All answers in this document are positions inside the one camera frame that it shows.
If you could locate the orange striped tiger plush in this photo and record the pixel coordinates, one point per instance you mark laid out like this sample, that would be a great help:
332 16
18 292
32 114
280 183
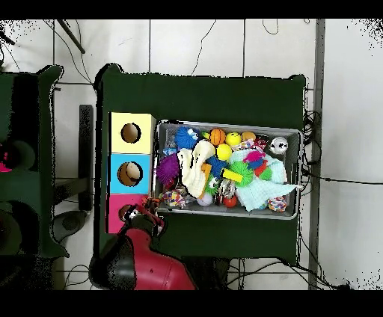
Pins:
151 203

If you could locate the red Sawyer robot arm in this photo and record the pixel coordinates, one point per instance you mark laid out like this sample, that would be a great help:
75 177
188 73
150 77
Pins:
155 269

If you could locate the wooden box with three holes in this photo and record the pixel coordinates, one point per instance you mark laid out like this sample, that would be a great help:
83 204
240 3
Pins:
119 146

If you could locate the clear mesh bin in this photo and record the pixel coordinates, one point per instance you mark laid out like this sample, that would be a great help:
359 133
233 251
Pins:
291 161

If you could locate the purple spiky ball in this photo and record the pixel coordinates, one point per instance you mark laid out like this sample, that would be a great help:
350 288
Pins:
167 169

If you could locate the cream muslin cloth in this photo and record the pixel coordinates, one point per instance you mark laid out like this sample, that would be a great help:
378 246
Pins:
193 176

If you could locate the blue fuzzy ball with eyes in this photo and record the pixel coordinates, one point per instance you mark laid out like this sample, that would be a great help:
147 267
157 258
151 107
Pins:
186 138

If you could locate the black stand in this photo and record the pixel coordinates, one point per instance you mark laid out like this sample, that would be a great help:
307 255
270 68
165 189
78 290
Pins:
86 149

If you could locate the yellow sponge block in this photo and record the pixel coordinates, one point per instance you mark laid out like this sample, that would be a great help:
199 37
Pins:
232 175

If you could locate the yellow tennis ball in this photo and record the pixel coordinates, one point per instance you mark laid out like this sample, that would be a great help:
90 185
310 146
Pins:
224 152

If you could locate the green puffer ball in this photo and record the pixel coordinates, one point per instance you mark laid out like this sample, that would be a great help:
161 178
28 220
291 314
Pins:
244 171

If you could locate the orange toy basketball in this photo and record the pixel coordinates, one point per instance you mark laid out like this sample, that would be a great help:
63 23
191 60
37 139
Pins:
217 136

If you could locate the mint green muslin cloth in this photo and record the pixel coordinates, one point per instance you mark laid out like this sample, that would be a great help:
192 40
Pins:
257 191

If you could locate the yellow smiley ball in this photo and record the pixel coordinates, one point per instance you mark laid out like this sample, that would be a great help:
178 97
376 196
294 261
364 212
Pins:
233 139

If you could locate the dark green tablecloth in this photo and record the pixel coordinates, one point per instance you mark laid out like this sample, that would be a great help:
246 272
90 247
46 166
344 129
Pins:
209 95
45 119

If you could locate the silver drink can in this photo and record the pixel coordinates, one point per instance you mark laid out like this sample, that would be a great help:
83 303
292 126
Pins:
278 145

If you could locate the pink ball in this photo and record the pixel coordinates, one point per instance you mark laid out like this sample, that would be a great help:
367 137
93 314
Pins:
3 166

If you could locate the black rod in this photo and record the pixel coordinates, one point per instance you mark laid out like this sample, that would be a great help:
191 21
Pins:
71 37

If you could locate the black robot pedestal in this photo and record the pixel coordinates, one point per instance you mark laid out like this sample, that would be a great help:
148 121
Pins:
209 275

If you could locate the grey metal rail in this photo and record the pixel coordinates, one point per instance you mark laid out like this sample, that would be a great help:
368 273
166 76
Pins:
319 59

